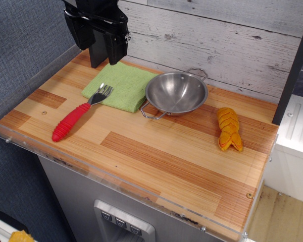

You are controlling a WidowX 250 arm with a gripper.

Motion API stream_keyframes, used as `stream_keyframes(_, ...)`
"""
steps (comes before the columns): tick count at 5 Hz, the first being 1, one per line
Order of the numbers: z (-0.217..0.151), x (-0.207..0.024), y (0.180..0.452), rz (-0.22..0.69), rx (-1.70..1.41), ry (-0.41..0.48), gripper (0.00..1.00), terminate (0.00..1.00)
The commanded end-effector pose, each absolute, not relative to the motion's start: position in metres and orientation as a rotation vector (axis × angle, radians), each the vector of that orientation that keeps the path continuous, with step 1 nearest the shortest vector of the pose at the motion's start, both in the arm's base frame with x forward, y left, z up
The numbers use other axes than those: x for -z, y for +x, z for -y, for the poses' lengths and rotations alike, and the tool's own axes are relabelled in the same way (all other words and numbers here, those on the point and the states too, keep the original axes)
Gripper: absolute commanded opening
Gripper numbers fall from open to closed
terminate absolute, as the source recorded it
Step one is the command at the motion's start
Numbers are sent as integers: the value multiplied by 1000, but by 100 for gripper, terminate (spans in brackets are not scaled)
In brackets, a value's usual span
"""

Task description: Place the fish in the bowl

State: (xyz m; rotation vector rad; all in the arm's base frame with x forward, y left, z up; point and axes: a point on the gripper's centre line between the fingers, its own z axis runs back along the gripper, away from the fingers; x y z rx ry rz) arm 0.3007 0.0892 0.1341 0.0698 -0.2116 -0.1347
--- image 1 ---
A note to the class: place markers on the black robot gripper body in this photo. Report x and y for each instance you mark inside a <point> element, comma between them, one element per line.
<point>102,16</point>

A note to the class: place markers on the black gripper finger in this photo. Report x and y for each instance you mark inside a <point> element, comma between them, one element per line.
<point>84,36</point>
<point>116,46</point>

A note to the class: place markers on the orange plush fish toy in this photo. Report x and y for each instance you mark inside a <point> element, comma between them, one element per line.
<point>229,126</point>

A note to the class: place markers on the green folded cloth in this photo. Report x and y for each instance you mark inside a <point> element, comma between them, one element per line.
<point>129,84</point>

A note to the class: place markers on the clear acrylic table guard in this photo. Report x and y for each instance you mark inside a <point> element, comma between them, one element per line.
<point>174,164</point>

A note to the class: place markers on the grey toy fridge cabinet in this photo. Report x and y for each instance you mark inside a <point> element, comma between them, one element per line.
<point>76,194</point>

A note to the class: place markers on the silver dispenser button panel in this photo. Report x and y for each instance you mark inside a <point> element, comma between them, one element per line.
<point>117,225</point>

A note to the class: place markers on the yellow object bottom left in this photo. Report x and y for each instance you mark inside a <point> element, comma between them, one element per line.
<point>20,236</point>

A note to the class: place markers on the white toy sink counter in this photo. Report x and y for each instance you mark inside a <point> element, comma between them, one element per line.
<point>284,170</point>

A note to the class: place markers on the dark left support post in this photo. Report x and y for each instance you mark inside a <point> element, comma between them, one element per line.
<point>97,51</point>

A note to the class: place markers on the red handled metal fork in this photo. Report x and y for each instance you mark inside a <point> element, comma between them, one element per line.
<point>69,121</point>

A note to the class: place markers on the stainless steel bowl with handles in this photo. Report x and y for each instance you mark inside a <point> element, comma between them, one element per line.
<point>176,93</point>

